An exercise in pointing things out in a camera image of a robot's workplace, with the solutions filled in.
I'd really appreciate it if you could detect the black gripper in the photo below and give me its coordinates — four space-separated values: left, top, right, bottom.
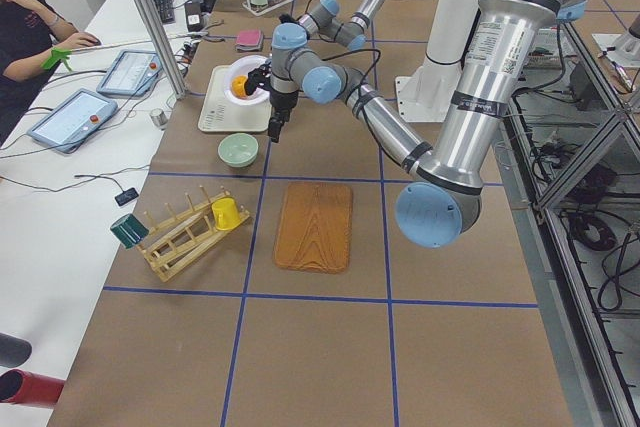
267 109 291 143
244 61 272 96

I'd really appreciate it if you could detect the white round plate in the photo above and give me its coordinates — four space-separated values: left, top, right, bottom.
223 55 269 106

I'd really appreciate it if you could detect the orange fruit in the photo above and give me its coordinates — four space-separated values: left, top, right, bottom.
231 75 248 98

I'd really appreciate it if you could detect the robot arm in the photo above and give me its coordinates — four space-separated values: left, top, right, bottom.
271 0 385 71
269 0 586 248

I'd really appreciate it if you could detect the cream plastic tray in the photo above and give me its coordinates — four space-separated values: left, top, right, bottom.
197 65 271 133

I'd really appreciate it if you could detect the brown wooden tray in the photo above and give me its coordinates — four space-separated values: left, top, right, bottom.
273 181 353 274

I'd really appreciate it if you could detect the pink folded cloth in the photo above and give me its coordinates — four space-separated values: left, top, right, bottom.
235 29 264 52

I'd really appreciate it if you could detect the green ceramic bowl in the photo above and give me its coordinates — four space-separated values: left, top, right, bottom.
217 133 259 168

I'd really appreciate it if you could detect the small metal cylinder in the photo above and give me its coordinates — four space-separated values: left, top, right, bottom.
149 108 168 130

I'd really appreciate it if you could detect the yellow mug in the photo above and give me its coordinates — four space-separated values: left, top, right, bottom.
211 197 241 231

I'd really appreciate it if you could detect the far blue tablet pendant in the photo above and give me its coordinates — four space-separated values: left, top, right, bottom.
96 50 162 97

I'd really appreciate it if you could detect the blue tablet pendant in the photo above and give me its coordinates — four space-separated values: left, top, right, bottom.
27 89 118 154
96 50 162 97

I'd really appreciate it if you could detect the wooden peg drying rack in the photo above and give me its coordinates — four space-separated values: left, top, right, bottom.
135 185 251 282

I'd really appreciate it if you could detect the small black device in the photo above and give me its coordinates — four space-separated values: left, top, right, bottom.
114 188 139 207

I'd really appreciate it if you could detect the near blue tablet pendant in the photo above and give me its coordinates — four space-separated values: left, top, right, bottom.
27 89 118 154

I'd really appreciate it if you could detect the dark green mug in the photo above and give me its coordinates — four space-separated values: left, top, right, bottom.
110 214 149 249

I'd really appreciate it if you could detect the seated person in black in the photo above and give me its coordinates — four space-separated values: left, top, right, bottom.
1 0 100 140

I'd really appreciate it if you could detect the red cylinder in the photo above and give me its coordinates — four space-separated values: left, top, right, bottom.
1 369 65 408

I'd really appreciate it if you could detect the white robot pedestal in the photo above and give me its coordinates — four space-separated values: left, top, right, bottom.
396 0 478 123

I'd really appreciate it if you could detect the aluminium frame post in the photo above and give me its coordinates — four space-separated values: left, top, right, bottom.
133 0 187 100

